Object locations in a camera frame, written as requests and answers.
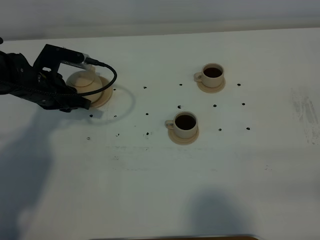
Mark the beige far saucer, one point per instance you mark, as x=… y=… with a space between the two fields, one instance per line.
x=211 y=90

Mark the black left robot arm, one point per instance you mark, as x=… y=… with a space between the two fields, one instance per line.
x=6 y=72

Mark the beige far teacup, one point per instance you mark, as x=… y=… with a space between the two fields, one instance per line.
x=211 y=75

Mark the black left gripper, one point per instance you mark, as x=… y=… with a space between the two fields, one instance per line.
x=41 y=83

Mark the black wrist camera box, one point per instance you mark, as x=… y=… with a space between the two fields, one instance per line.
x=52 y=56

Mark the beige near teacup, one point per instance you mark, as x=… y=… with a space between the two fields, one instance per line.
x=184 y=125

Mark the beige teapot saucer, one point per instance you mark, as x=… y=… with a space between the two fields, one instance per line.
x=101 y=98

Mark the beige teacup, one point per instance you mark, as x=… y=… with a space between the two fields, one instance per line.
x=211 y=75
x=184 y=125

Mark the beige near saucer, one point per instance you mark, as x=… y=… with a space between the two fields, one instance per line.
x=182 y=141

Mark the beige teapot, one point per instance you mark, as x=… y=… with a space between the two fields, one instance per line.
x=83 y=80

